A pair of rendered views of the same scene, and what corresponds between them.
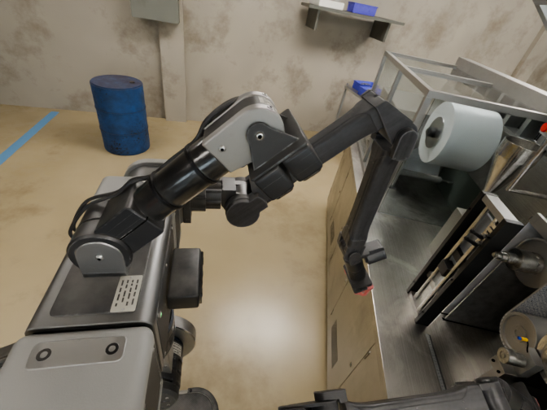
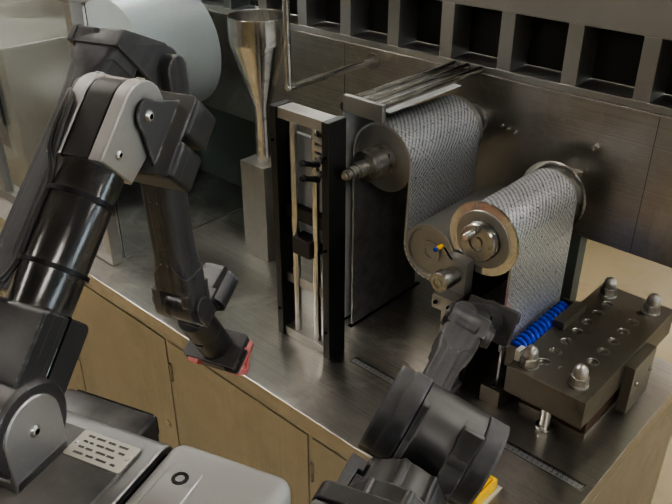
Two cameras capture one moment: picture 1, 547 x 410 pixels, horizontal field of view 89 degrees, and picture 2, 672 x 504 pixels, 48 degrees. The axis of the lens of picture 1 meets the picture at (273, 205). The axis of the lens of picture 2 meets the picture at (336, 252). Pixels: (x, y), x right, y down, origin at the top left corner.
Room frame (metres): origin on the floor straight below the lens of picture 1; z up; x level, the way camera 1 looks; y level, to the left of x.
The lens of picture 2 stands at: (-0.20, 0.34, 1.92)
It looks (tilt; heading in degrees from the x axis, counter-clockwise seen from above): 30 degrees down; 311
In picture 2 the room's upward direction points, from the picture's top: straight up
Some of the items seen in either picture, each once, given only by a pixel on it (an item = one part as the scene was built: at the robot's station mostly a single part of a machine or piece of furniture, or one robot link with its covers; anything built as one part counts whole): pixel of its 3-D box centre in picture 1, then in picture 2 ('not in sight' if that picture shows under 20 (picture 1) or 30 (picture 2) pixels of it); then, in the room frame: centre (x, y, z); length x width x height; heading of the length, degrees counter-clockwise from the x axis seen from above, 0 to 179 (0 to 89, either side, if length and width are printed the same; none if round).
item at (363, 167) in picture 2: (503, 256); (353, 172); (0.64, -0.69, 1.34); 0.06 x 0.03 x 0.03; 88
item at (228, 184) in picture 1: (235, 199); not in sight; (0.53, 0.09, 1.43); 0.10 x 0.05 x 0.09; 107
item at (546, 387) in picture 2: not in sight; (593, 348); (0.20, -0.92, 1.00); 0.40 x 0.16 x 0.06; 88
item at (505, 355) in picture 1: (506, 355); (441, 280); (0.42, -0.69, 1.18); 0.04 x 0.02 x 0.04; 178
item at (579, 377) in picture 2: not in sight; (580, 374); (0.16, -0.76, 1.05); 0.04 x 0.04 x 0.04
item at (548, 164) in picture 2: not in sight; (552, 195); (0.38, -1.02, 1.25); 0.15 x 0.01 x 0.15; 178
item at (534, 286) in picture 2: not in sight; (536, 288); (0.32, -0.88, 1.11); 0.23 x 0.01 x 0.18; 88
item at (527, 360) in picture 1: (490, 378); (448, 327); (0.42, -0.72, 1.05); 0.06 x 0.05 x 0.31; 88
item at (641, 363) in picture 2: not in sight; (637, 378); (0.11, -0.93, 0.97); 0.10 x 0.03 x 0.11; 88
